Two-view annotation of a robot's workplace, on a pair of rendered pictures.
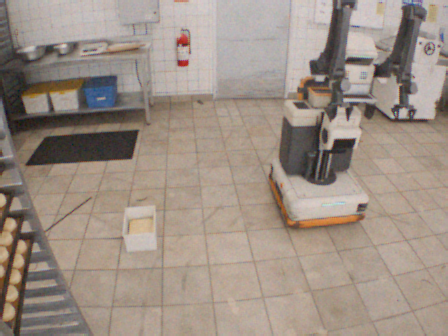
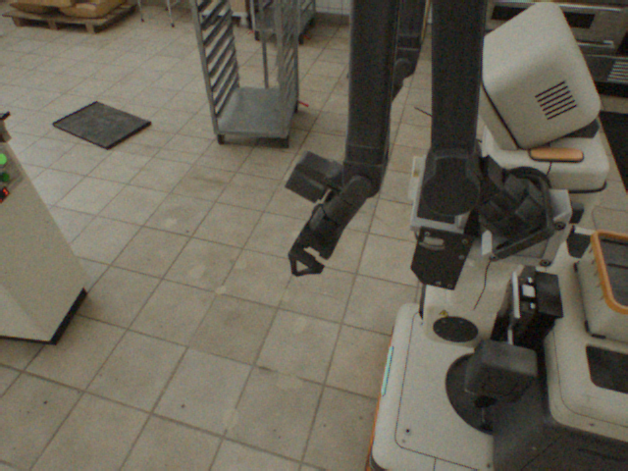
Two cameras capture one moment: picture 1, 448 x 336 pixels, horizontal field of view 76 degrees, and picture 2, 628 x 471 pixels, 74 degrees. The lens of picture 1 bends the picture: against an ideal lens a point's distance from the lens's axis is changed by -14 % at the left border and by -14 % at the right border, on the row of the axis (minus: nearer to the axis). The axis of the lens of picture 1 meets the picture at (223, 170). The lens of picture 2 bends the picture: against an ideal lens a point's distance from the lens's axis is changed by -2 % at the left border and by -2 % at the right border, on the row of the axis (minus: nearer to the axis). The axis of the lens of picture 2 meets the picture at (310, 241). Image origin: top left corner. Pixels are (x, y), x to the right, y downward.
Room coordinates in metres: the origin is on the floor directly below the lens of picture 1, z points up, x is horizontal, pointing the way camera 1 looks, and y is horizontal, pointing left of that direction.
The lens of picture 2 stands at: (1.81, -1.52, 1.59)
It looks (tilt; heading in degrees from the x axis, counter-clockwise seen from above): 46 degrees down; 114
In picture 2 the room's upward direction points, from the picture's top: straight up
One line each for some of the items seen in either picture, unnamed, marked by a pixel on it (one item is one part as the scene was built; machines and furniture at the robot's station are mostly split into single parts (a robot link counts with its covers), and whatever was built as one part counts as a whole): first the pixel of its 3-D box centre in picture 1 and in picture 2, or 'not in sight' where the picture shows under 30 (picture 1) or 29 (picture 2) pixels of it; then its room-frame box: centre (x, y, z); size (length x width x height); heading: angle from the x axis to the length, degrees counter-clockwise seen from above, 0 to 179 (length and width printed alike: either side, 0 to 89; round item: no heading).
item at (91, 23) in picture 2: not in sight; (76, 12); (-2.62, 2.09, 0.06); 1.20 x 0.80 x 0.11; 9
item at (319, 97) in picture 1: (324, 97); (625, 287); (2.22, -0.73, 0.87); 0.23 x 0.15 x 0.11; 97
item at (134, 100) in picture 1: (78, 83); not in sight; (3.84, 1.84, 0.49); 1.90 x 0.72 x 0.98; 97
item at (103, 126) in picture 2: not in sight; (102, 123); (-0.68, 0.39, 0.01); 0.60 x 0.40 x 0.03; 172
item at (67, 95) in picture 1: (68, 94); not in sight; (3.82, 1.99, 0.36); 0.47 x 0.38 x 0.26; 7
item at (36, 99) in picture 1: (41, 97); not in sight; (3.77, 2.38, 0.36); 0.47 x 0.39 x 0.26; 5
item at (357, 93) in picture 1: (352, 101); (450, 210); (1.82, -0.78, 0.99); 0.28 x 0.16 x 0.22; 97
